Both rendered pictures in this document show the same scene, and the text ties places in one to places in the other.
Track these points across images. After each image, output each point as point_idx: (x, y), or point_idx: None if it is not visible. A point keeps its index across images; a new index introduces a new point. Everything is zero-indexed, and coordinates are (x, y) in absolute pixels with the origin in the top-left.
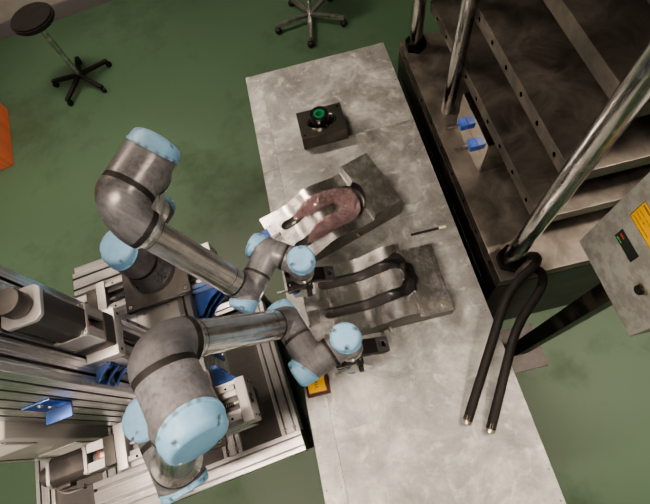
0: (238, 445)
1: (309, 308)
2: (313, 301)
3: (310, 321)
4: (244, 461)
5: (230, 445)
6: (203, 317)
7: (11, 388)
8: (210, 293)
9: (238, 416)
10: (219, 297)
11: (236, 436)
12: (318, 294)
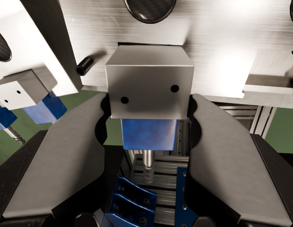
0: (250, 108)
1: (234, 83)
2: (213, 61)
3: (269, 80)
4: (267, 106)
5: (246, 113)
6: (152, 215)
7: None
8: (116, 220)
9: None
10: (122, 182)
11: (242, 107)
12: (190, 30)
